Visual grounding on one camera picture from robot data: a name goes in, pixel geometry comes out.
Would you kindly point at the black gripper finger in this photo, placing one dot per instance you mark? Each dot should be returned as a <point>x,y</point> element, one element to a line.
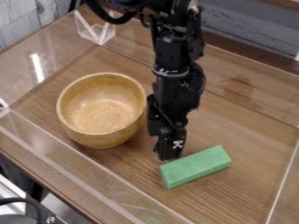
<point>170,143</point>
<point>155,118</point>

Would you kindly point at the brown wooden bowl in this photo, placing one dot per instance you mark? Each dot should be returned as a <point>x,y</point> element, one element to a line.
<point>102,109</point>

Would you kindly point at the clear acrylic tray wall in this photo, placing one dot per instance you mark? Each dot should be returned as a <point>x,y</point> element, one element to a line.
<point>87,186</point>

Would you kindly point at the green rectangular block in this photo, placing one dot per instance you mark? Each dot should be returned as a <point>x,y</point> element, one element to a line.
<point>194,166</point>

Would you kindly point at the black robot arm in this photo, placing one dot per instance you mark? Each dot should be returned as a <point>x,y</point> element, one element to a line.
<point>174,21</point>

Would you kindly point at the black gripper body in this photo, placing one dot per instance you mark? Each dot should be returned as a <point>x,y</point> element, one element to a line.
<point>178,94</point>

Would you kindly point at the black metal frame with bolt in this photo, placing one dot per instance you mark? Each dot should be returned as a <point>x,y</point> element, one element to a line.
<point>55,211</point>

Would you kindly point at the clear acrylic corner bracket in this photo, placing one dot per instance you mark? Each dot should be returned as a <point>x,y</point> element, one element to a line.
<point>99,34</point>

